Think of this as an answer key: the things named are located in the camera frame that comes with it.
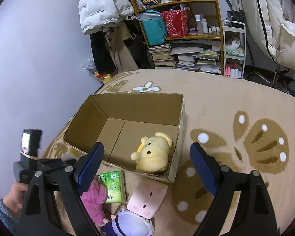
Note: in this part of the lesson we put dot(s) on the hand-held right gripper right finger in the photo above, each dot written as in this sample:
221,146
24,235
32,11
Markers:
204,167

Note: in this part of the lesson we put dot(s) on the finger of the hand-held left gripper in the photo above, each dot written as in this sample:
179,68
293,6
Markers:
54,163

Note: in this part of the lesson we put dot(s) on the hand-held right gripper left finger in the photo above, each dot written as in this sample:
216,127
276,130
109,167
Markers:
91,167

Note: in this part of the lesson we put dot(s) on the green tissue pack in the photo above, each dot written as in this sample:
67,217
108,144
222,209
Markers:
114,186

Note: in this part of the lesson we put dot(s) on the pink fluffy plush toy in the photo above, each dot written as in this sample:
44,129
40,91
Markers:
93,202

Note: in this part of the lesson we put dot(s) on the pink square plush pillow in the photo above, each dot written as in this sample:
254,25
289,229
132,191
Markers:
147,198

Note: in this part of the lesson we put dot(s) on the printed cardboard box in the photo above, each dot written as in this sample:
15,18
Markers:
127,113

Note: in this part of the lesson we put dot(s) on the purple-haired plush doll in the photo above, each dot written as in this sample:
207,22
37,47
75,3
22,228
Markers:
127,222

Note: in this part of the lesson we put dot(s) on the person's left forearm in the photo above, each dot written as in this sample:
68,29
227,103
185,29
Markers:
2,216

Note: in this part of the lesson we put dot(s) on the person's left hand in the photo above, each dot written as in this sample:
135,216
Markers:
14,195

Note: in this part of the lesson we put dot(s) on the yellow bear plush toy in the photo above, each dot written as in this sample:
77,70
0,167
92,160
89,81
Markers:
151,153

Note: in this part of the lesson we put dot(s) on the beige flower-printed blanket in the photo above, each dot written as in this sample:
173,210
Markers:
223,108

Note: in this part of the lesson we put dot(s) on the clear plastic snack bag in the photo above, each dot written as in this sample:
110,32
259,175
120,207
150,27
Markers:
91,67

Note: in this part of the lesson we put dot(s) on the pile of books and papers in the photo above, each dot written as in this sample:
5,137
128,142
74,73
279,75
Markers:
199,56

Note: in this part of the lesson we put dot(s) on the black hanging garment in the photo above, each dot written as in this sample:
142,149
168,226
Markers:
100,54

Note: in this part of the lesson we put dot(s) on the beige hanging coat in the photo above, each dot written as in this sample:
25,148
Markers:
123,54

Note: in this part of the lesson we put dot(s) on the stack of books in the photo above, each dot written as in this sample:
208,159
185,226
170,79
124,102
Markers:
162,55

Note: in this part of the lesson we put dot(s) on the white metal cart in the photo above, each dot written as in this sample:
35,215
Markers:
244,49

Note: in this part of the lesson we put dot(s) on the calico cat plush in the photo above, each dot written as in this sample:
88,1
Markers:
233,43

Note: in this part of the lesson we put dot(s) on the small purple box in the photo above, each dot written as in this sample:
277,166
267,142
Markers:
193,31

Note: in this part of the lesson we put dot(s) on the row of small cosmetic bottles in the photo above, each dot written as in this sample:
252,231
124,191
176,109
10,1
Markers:
214,30

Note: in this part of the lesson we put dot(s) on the short white bottle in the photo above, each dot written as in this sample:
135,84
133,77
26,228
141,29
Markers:
205,27

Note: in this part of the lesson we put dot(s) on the tall white bottle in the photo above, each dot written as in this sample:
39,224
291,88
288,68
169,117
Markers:
199,24

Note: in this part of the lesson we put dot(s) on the red patterned bag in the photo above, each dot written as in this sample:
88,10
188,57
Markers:
175,24

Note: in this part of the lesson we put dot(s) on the teal bag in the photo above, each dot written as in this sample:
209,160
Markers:
153,29

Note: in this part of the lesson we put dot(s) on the white puffer jacket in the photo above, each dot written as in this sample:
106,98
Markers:
98,7

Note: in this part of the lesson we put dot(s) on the wooden shelf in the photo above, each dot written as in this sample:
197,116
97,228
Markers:
206,9

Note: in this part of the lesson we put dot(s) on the white padded chair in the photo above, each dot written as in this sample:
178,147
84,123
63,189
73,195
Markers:
285,29

